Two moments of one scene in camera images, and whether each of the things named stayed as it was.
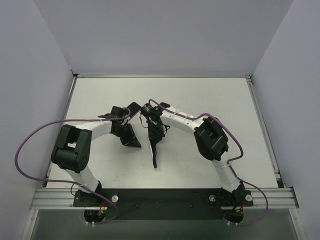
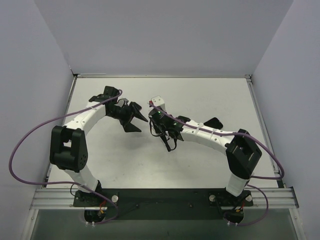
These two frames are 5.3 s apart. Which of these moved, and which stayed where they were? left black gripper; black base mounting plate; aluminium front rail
Moved: left black gripper
Stayed: aluminium front rail; black base mounting plate
